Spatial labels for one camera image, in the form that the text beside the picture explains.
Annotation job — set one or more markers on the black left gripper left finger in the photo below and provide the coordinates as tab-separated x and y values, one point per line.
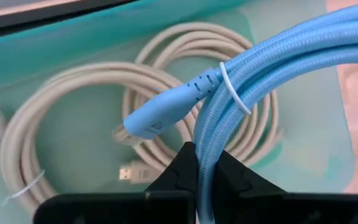
172	193

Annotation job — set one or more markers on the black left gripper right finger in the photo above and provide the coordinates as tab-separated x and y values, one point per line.
244	199

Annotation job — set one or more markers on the green translucent plastic bin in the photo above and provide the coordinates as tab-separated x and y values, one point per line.
73	46

